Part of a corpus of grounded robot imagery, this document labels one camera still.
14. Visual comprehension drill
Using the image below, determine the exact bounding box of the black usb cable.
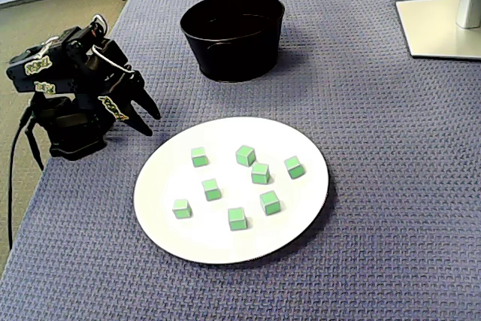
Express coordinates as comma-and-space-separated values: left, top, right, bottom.
7, 108, 33, 251

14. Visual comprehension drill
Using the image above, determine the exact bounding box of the blue woven table cloth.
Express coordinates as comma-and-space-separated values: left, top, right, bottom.
0, 0, 481, 321

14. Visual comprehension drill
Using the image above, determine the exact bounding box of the white monitor stand base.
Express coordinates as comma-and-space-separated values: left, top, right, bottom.
395, 0, 481, 61

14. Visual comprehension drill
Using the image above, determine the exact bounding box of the white red gripper wire loop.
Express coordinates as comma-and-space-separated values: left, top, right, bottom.
92, 46, 135, 74

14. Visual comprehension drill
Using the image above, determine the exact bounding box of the black round bucket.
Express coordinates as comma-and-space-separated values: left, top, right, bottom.
179, 0, 286, 83

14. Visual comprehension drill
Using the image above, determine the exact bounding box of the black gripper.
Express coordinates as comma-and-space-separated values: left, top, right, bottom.
74, 68, 162, 138

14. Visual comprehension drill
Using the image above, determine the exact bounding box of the white round plate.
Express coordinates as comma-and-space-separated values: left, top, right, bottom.
133, 116, 331, 265

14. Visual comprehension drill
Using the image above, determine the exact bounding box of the green foam cube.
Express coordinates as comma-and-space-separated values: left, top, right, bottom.
227, 207, 248, 232
259, 190, 282, 217
171, 198, 192, 220
201, 178, 222, 201
283, 155, 304, 180
250, 162, 271, 186
235, 144, 257, 167
190, 147, 209, 168

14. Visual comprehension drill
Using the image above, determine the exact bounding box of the short black power cable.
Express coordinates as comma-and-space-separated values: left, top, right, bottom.
25, 125, 45, 171

